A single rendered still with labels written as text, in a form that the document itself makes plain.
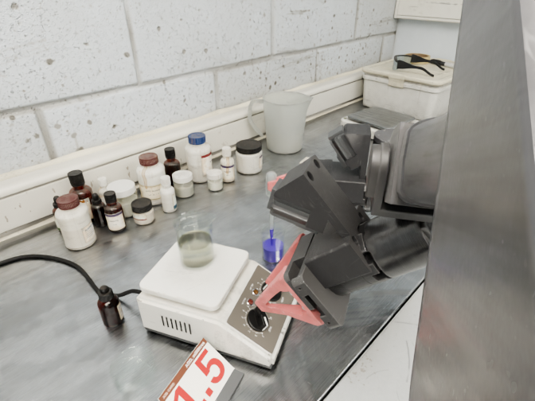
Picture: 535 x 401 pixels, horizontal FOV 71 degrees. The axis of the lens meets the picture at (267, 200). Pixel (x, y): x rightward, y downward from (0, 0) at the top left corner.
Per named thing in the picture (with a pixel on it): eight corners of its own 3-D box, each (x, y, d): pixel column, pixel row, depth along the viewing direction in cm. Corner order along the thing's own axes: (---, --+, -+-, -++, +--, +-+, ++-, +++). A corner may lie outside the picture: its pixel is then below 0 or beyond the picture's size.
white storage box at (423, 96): (473, 103, 148) (484, 65, 141) (430, 126, 127) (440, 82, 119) (402, 87, 167) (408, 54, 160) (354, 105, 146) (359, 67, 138)
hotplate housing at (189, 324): (298, 302, 59) (301, 263, 55) (272, 374, 49) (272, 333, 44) (176, 270, 65) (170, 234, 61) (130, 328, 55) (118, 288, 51)
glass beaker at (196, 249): (182, 278, 52) (174, 231, 48) (176, 255, 56) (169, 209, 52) (224, 268, 54) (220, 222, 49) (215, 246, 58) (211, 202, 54)
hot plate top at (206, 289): (251, 255, 57) (251, 251, 56) (216, 313, 47) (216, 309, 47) (181, 239, 60) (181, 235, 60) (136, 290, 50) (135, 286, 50)
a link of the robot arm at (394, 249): (356, 205, 37) (420, 173, 34) (387, 241, 39) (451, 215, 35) (352, 255, 32) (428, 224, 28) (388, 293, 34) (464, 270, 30)
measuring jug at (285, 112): (246, 155, 106) (244, 103, 98) (250, 138, 117) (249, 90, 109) (311, 157, 105) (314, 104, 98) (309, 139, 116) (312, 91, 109)
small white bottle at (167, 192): (165, 214, 80) (159, 181, 76) (161, 208, 83) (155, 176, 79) (179, 210, 82) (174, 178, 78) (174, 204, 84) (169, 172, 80)
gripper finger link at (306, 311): (231, 299, 40) (298, 270, 34) (255, 257, 45) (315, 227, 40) (271, 342, 41) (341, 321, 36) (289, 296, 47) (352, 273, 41)
